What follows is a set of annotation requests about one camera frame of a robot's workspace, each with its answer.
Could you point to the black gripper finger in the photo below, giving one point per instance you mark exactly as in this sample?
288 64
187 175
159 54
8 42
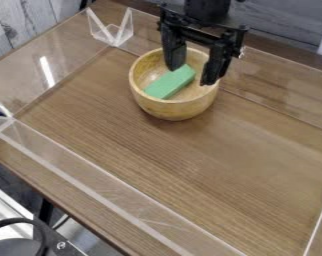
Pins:
218 63
174 47

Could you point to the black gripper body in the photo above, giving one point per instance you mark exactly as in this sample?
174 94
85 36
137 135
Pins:
203 22

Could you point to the green rectangular block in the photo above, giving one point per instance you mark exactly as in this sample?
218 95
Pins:
171 83

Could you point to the brown wooden bowl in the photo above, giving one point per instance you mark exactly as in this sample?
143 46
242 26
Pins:
191 101

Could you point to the black table leg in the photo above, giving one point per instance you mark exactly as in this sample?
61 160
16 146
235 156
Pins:
45 211

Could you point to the black metal clamp plate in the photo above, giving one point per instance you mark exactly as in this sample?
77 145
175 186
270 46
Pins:
57 244

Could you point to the clear acrylic corner bracket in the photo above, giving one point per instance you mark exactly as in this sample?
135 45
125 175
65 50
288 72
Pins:
112 34

